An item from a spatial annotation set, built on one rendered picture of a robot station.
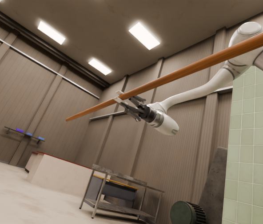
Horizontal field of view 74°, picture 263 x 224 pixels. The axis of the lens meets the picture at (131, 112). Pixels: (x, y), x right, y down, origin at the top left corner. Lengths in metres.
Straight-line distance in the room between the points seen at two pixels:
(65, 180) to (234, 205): 5.39
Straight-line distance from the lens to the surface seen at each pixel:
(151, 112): 0.91
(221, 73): 1.15
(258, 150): 1.74
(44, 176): 6.20
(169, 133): 1.02
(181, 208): 3.48
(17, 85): 10.83
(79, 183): 6.60
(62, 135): 10.90
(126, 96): 0.80
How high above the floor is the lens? 0.78
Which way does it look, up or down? 22 degrees up
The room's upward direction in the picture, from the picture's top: 18 degrees clockwise
